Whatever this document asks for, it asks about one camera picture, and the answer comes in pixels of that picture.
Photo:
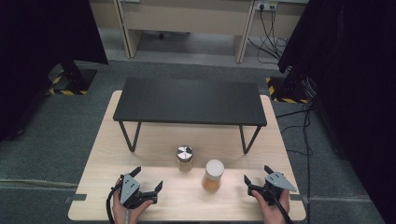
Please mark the black shelf riser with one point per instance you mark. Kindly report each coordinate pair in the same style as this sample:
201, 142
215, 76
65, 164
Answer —
190, 101

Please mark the amber jar with white lid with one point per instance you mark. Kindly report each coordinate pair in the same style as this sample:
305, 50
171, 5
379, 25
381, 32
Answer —
213, 175

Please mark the grey table bracket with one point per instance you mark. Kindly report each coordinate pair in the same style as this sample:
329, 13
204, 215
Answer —
76, 198
299, 198

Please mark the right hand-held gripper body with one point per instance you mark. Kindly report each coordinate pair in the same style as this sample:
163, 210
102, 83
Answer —
277, 182

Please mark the person's right hand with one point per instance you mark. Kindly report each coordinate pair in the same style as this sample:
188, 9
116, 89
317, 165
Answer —
272, 214

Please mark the black stand base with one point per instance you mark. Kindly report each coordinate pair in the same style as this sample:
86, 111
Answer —
288, 88
73, 79

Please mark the beige desk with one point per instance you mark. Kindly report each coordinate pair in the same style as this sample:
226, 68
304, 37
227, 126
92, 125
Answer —
186, 17

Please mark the person's left hand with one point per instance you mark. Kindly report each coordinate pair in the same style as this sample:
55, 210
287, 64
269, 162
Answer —
120, 213

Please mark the glass jar with metal lid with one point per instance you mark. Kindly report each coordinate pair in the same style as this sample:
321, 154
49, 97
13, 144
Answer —
185, 154

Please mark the wall power outlet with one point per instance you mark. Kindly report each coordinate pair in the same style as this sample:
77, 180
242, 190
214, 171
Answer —
265, 5

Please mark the black curtain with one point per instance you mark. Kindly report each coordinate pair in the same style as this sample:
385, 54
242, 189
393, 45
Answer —
37, 46
348, 77

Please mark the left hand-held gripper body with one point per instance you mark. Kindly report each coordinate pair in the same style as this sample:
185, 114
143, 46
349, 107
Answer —
129, 189

